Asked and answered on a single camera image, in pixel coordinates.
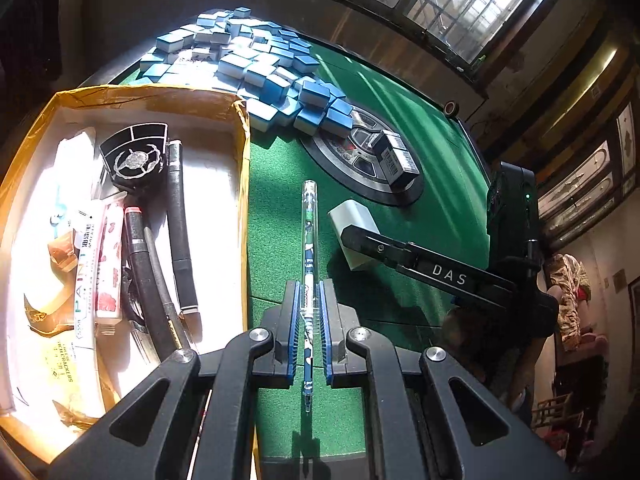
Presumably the white phone charger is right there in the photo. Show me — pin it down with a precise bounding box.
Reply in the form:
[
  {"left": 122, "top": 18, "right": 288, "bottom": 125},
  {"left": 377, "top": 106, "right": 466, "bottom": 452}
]
[{"left": 329, "top": 200, "right": 380, "bottom": 271}]

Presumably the blue patterned clear pen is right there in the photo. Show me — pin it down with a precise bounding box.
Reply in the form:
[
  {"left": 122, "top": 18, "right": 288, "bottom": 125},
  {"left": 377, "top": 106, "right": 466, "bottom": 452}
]
[{"left": 300, "top": 180, "right": 317, "bottom": 414}]

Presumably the black red marker pen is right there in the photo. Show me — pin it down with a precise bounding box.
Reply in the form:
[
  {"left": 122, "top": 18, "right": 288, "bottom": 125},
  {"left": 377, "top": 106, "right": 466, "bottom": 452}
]
[{"left": 125, "top": 206, "right": 176, "bottom": 362}]

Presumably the long black pen case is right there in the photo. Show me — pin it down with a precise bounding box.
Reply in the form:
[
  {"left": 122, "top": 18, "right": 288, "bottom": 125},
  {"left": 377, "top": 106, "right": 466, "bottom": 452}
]
[{"left": 165, "top": 140, "right": 198, "bottom": 318}]

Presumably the yellow cardboard box tray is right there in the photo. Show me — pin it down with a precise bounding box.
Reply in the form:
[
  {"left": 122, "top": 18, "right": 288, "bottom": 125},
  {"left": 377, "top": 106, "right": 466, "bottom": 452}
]
[{"left": 1, "top": 84, "right": 250, "bottom": 463}]

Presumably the pink rose hand cream tube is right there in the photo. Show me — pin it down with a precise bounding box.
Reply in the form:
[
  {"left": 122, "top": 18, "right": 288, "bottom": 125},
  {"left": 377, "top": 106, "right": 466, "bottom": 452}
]
[{"left": 94, "top": 197, "right": 124, "bottom": 336}]

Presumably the white paint marker pen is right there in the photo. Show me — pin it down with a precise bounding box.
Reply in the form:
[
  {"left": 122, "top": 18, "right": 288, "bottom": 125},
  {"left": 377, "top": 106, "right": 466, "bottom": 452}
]
[{"left": 74, "top": 202, "right": 104, "bottom": 350}]

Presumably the white orange ointment box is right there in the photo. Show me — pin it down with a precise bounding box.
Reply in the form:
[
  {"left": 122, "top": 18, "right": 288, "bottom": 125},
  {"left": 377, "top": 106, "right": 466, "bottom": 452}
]
[{"left": 50, "top": 127, "right": 96, "bottom": 238}]

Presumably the person's right hand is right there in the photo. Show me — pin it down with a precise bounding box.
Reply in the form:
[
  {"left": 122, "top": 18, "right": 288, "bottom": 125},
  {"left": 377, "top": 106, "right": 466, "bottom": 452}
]
[{"left": 440, "top": 307, "right": 547, "bottom": 412}]

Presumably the black white cigarette box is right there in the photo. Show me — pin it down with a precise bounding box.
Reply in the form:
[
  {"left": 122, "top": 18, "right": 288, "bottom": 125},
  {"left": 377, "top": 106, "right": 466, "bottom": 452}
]
[{"left": 372, "top": 130, "right": 420, "bottom": 191}]

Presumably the round table centre console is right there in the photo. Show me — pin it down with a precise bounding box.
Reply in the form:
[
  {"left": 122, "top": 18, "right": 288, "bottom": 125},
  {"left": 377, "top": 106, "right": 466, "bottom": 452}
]
[{"left": 300, "top": 104, "right": 424, "bottom": 207}]

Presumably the black tape roll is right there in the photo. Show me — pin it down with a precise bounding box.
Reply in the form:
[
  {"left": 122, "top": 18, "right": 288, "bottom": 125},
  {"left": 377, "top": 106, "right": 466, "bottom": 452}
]
[{"left": 444, "top": 101, "right": 460, "bottom": 118}]

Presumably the yellow crumpled packet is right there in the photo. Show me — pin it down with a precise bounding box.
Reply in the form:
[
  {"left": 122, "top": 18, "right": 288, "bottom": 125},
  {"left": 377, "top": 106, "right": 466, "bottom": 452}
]
[{"left": 23, "top": 228, "right": 120, "bottom": 430}]

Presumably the blue white mahjong tile pile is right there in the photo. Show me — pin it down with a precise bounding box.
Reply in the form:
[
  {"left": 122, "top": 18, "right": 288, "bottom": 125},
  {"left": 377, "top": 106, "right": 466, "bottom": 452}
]
[{"left": 131, "top": 6, "right": 355, "bottom": 139}]

